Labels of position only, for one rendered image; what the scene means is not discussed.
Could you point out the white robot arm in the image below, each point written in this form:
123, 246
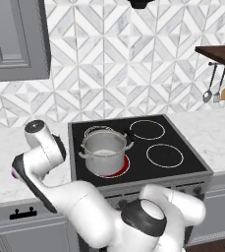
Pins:
87, 210

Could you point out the steel cooking pot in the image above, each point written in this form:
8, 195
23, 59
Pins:
104, 154

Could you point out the red onion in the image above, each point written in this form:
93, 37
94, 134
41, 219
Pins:
14, 174

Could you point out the black electric hob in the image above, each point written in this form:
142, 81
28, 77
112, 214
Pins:
169, 138

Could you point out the black stove knob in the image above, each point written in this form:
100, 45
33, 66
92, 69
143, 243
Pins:
122, 204
198, 190

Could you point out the steel hanging ladle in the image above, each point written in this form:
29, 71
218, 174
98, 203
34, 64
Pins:
207, 95

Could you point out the steel hanging slotted turner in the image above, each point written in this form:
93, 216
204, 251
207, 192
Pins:
217, 96

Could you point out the black range hood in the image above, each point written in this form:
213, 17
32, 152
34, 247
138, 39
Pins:
140, 3

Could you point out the dark wooden shelf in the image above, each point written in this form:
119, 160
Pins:
220, 54

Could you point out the grey base cupboard door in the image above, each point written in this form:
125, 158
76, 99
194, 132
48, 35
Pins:
28, 238
220, 216

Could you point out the grey wall cupboard door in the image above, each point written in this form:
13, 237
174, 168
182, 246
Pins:
12, 36

